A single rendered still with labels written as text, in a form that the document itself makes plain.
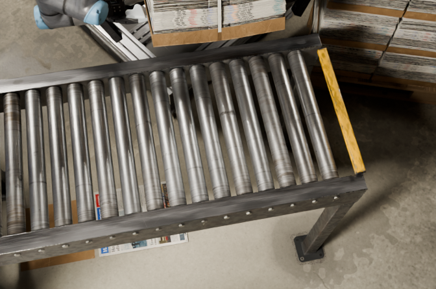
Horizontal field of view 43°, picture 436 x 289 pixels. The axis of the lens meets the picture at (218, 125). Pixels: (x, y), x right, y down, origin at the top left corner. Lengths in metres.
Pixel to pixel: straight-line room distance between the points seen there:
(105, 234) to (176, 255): 0.82
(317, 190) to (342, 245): 0.84
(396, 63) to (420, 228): 0.71
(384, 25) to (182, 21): 0.97
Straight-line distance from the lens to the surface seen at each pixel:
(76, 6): 1.64
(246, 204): 1.60
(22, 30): 2.97
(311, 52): 1.88
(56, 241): 1.61
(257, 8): 1.60
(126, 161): 1.65
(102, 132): 1.70
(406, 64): 2.53
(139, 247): 2.39
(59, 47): 2.87
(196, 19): 1.58
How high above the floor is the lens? 2.32
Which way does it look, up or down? 64 degrees down
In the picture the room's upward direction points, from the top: 3 degrees clockwise
